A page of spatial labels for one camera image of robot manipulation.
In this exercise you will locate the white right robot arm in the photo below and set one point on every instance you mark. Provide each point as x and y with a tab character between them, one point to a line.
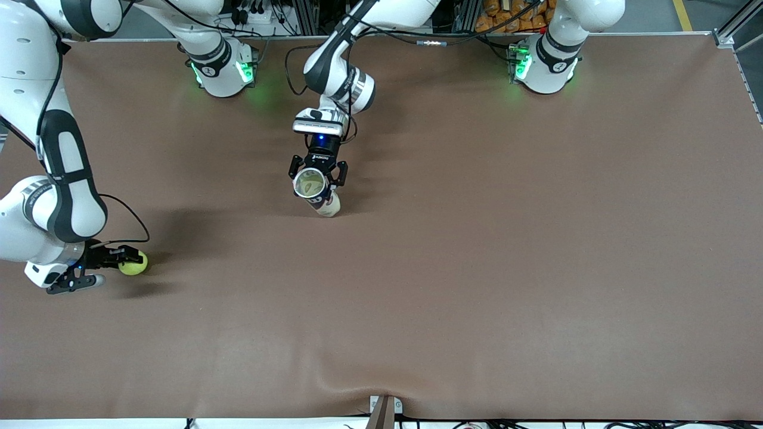
24	59

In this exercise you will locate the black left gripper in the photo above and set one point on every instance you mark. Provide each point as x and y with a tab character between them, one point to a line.
319	158

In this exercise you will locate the blue white tennis ball can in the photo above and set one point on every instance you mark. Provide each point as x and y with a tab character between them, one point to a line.
328	205

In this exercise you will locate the pile of orange objects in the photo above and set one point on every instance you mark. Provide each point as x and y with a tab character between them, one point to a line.
506	15

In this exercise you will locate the brown table cover sheet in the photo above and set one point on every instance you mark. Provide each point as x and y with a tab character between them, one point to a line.
477	268

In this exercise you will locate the grey bracket with brown bar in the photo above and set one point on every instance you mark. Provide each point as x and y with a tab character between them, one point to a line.
384	412

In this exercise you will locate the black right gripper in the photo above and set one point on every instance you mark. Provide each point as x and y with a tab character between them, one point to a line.
97	257

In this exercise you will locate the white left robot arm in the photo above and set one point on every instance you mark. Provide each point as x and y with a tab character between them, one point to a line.
334	56

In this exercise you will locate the white power strip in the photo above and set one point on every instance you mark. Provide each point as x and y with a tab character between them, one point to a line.
256	13

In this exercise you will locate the aluminium frame profile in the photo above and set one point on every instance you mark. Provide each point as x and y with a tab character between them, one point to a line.
730	36

